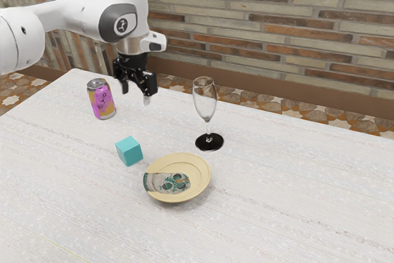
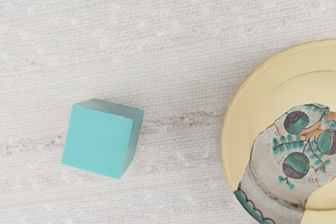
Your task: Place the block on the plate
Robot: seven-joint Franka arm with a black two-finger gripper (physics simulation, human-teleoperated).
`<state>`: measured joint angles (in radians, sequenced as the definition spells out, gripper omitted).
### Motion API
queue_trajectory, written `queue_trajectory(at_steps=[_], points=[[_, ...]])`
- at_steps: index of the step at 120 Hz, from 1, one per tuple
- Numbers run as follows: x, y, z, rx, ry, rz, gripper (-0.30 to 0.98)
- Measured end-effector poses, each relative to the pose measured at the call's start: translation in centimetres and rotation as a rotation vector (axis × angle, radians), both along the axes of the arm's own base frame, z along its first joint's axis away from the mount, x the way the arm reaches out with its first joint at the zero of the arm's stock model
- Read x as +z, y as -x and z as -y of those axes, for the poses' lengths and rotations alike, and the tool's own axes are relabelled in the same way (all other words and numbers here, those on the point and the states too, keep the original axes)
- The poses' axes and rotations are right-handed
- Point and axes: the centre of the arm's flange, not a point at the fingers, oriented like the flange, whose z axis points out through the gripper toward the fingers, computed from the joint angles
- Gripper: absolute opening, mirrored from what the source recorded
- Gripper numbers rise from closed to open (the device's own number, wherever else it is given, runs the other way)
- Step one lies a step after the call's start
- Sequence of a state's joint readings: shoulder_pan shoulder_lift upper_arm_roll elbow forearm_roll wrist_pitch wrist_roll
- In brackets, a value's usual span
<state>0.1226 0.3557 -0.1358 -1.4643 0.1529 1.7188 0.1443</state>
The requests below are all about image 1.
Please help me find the purple and orange drink can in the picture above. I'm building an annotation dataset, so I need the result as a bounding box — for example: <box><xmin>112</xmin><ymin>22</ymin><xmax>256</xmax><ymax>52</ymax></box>
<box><xmin>86</xmin><ymin>78</ymin><xmax>117</xmax><ymax>120</ymax></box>

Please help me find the cream plate with skull print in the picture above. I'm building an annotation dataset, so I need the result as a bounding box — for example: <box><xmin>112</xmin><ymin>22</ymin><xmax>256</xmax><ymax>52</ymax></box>
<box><xmin>143</xmin><ymin>152</ymin><xmax>212</xmax><ymax>204</ymax></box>

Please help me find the teal cube block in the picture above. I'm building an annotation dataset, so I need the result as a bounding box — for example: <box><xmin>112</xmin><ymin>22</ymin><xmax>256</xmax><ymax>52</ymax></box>
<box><xmin>115</xmin><ymin>135</ymin><xmax>144</xmax><ymax>168</ymax></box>

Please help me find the clear champagne flute glass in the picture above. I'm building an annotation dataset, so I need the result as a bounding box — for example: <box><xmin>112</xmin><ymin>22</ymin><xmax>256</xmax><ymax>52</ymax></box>
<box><xmin>192</xmin><ymin>76</ymin><xmax>225</xmax><ymax>153</ymax></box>

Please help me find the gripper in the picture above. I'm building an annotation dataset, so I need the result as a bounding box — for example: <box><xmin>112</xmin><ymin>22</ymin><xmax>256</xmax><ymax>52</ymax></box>
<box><xmin>112</xmin><ymin>53</ymin><xmax>159</xmax><ymax>107</ymax></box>

